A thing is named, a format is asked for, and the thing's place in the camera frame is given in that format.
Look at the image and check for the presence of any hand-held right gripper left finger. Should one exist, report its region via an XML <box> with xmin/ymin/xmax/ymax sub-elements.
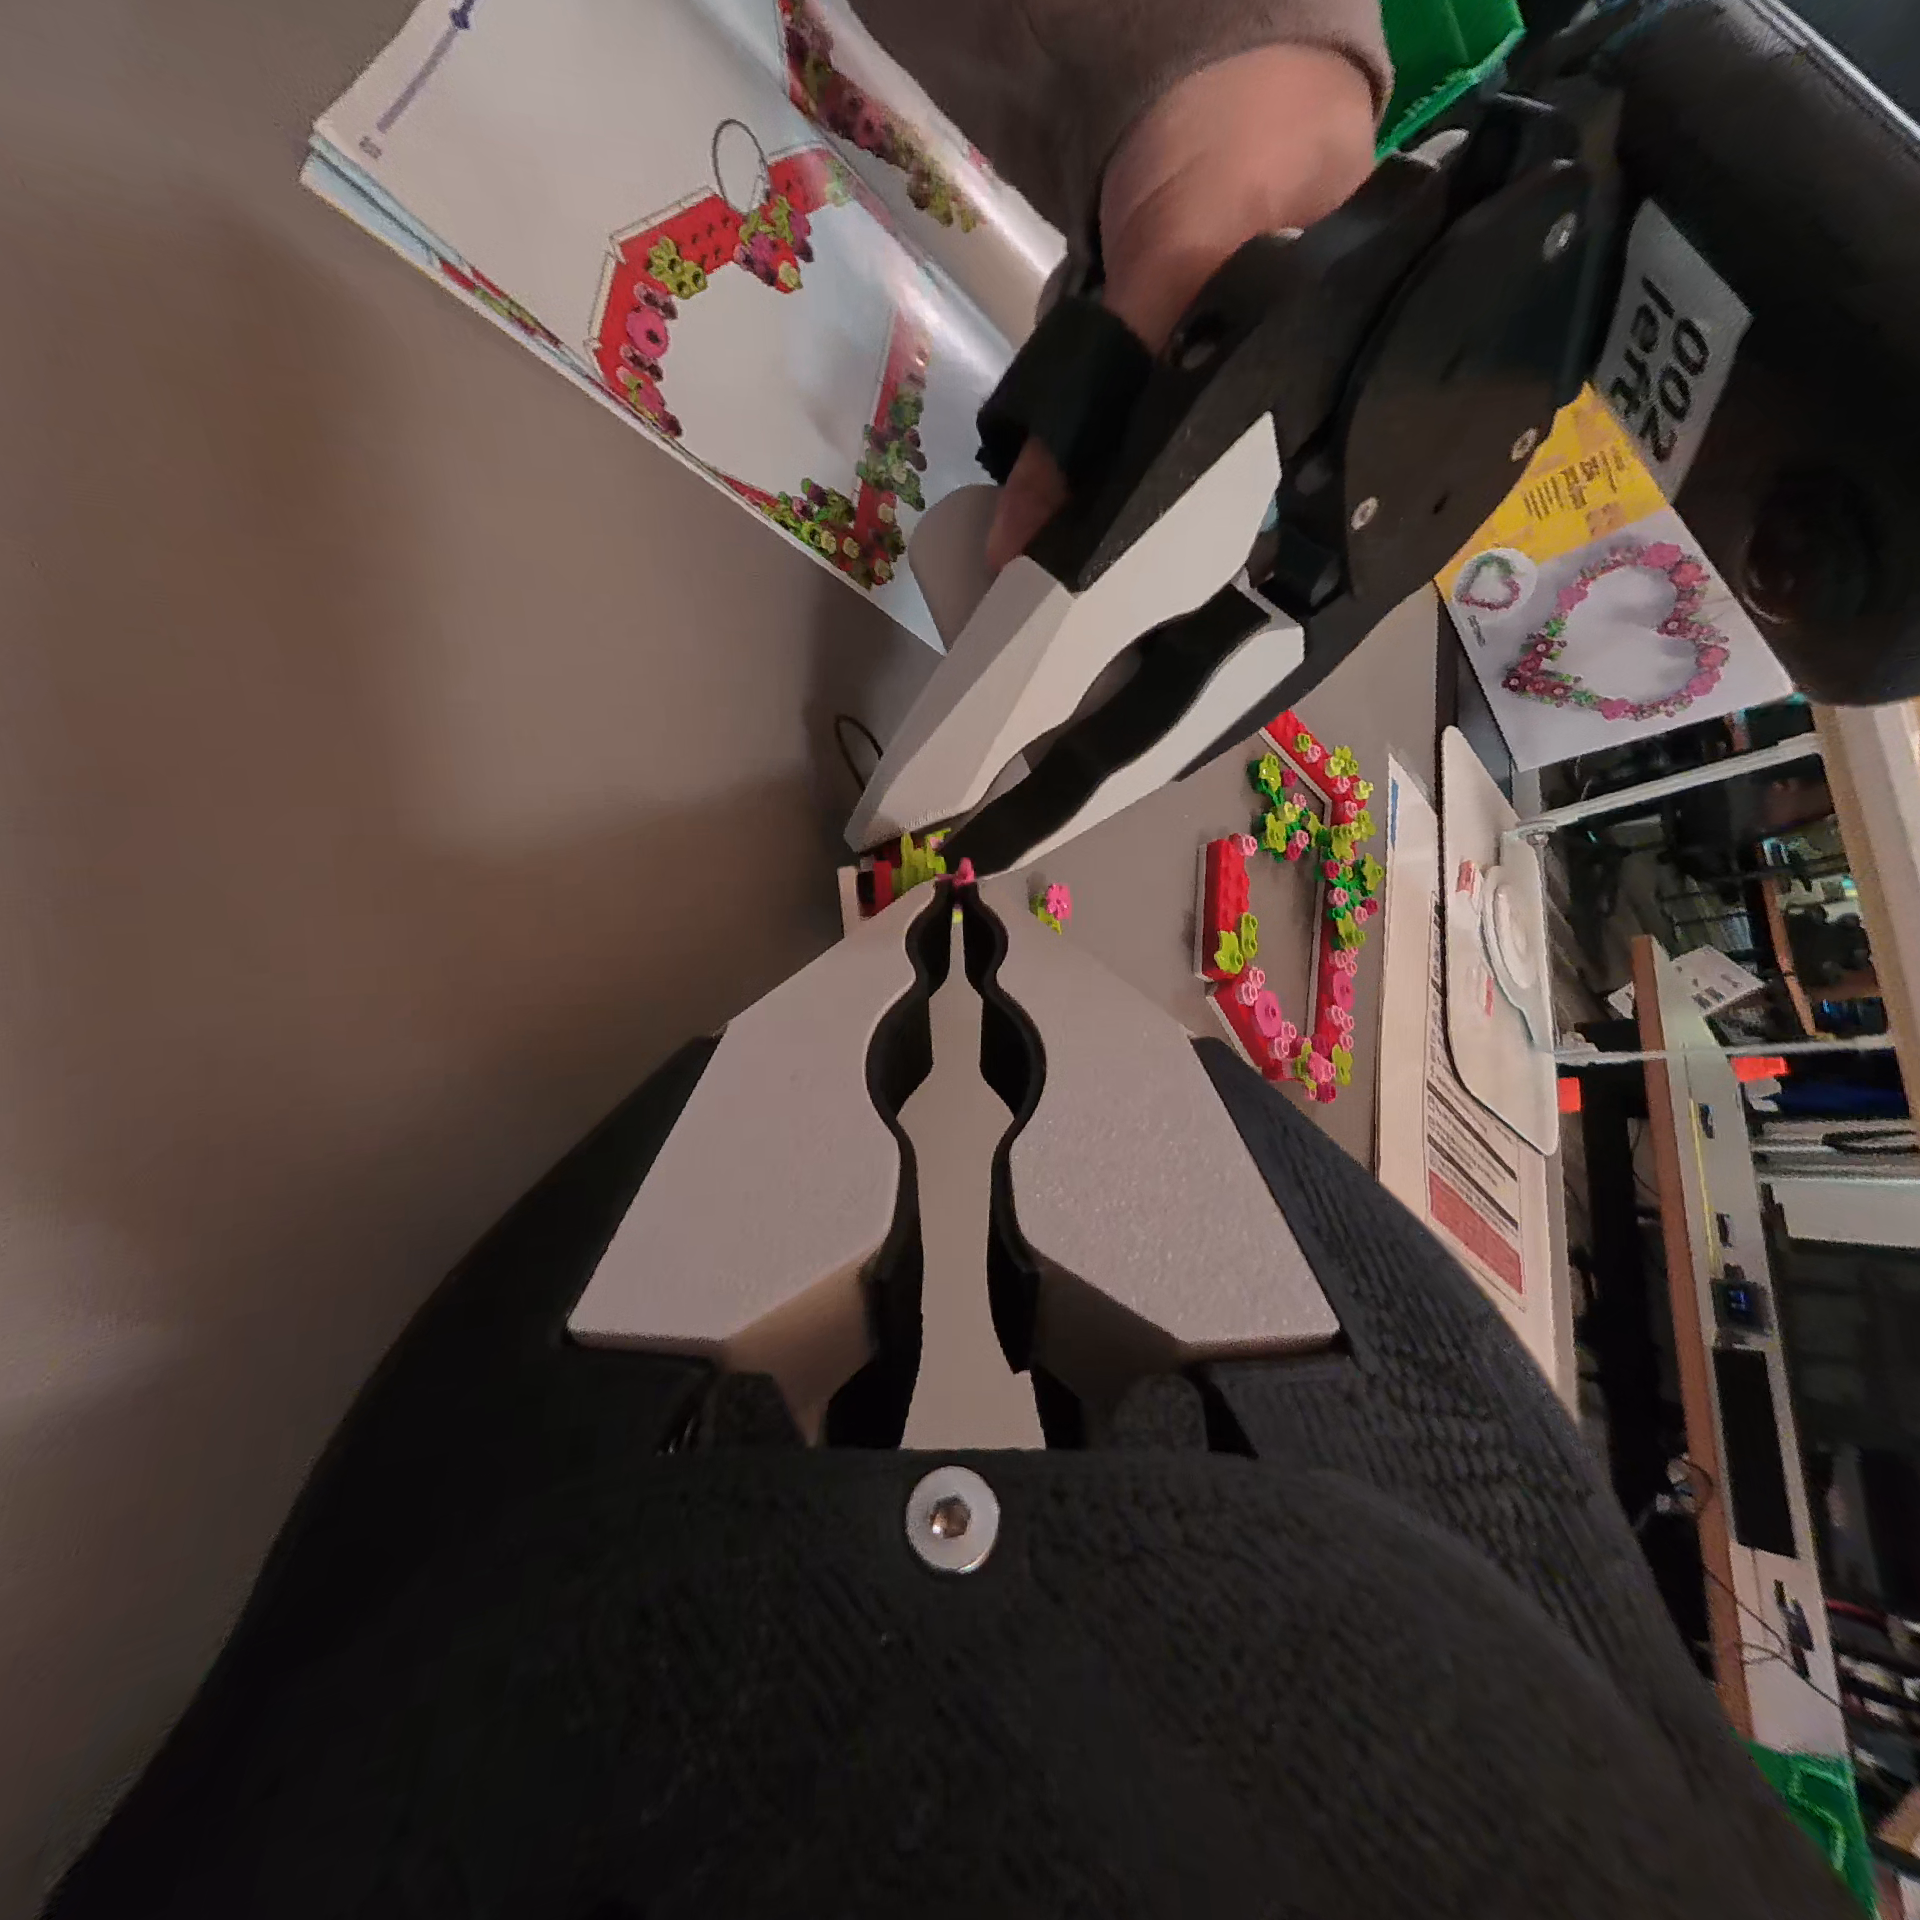
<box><xmin>568</xmin><ymin>887</ymin><xmax>955</xmax><ymax>1450</ymax></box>

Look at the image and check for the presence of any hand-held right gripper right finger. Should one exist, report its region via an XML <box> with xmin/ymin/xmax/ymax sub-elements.
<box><xmin>960</xmin><ymin>885</ymin><xmax>1339</xmax><ymax>1450</ymax></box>

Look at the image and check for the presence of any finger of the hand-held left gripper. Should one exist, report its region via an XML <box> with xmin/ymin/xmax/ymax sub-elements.
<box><xmin>960</xmin><ymin>586</ymin><xmax>1308</xmax><ymax>875</ymax></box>
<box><xmin>843</xmin><ymin>411</ymin><xmax>1284</xmax><ymax>855</ymax></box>

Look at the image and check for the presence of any small lego flower assembly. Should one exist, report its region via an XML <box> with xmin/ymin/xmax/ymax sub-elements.
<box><xmin>832</xmin><ymin>715</ymin><xmax>963</xmax><ymax>921</ymax></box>

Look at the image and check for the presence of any yellow lego set box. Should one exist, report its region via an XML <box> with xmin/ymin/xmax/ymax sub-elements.
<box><xmin>1432</xmin><ymin>383</ymin><xmax>1796</xmax><ymax>775</ymax></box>

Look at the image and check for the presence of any lego instruction booklet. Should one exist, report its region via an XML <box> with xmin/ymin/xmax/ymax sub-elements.
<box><xmin>300</xmin><ymin>0</ymin><xmax>1070</xmax><ymax>657</ymax></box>

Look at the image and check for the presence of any person's left hand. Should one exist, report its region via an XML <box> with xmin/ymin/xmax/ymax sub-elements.
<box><xmin>987</xmin><ymin>60</ymin><xmax>1383</xmax><ymax>572</ymax></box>

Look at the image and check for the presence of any pink green brick flower strip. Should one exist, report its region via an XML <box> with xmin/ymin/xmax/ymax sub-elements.
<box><xmin>1198</xmin><ymin>708</ymin><xmax>1386</xmax><ymax>1107</ymax></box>

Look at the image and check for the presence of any large green plastic bin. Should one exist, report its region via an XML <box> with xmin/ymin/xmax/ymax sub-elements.
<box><xmin>1371</xmin><ymin>0</ymin><xmax>1524</xmax><ymax>161</ymax></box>

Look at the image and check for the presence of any clear bag with printed sheet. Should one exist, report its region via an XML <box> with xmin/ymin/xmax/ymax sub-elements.
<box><xmin>1376</xmin><ymin>756</ymin><xmax>1548</xmax><ymax>1315</ymax></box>

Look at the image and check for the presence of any white paper label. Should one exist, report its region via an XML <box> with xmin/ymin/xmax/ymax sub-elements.
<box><xmin>1662</xmin><ymin>945</ymin><xmax>1767</xmax><ymax>1024</ymax></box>

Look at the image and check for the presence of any wooden panel with white strip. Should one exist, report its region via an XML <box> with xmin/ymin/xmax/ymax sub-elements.
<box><xmin>1628</xmin><ymin>938</ymin><xmax>1855</xmax><ymax>1741</ymax></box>

